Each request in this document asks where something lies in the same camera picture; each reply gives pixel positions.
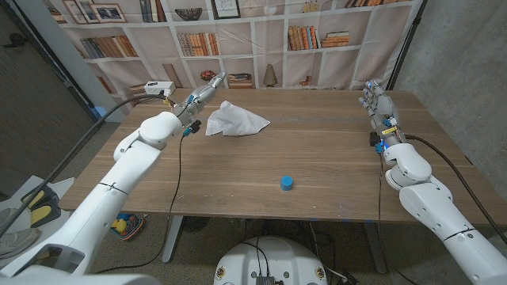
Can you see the printed bookshelf backdrop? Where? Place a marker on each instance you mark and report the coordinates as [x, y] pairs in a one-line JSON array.
[[269, 51]]

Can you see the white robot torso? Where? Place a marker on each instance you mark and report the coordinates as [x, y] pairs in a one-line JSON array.
[[273, 261]]

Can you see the blue cylinder block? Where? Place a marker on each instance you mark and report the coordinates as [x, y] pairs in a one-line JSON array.
[[287, 183]]

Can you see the white cloth napkin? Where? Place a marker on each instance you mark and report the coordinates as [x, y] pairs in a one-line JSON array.
[[237, 120]]

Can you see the grey torso connector box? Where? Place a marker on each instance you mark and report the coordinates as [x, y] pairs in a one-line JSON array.
[[264, 281]]

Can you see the black round ribbed disc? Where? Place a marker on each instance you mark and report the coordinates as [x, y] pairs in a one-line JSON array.
[[197, 225]]

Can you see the grey table leg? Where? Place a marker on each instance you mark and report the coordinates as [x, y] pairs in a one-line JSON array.
[[172, 241], [375, 247]]

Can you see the colourful toy basket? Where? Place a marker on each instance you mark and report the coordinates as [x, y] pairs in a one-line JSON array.
[[128, 227]]

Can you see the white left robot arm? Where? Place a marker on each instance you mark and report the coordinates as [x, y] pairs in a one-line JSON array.
[[103, 202]]

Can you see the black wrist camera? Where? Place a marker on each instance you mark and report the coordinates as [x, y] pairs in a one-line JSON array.
[[195, 126], [374, 138]]

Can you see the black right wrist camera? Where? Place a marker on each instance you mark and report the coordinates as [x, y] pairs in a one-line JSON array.
[[374, 138]]

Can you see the grey sneaker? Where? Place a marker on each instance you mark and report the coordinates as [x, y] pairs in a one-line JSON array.
[[6, 217], [17, 241]]

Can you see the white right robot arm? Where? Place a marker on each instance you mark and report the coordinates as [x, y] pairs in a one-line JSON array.
[[428, 206]]

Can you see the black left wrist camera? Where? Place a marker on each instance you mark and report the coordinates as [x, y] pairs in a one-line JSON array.
[[195, 126]]

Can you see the yellow black foot pedal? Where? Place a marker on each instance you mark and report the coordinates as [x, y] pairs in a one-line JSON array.
[[37, 198], [43, 214]]

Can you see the white box device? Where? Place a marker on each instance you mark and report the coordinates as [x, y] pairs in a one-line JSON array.
[[159, 87]]

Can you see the white floor board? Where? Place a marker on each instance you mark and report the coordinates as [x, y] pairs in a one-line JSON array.
[[65, 186]]

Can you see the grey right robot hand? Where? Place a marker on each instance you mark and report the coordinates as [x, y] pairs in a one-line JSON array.
[[383, 111]]

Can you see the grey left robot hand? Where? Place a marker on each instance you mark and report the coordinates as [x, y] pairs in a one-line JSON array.
[[198, 99]]

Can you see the black backdrop stand pole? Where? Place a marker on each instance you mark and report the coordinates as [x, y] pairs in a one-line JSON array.
[[408, 39]]

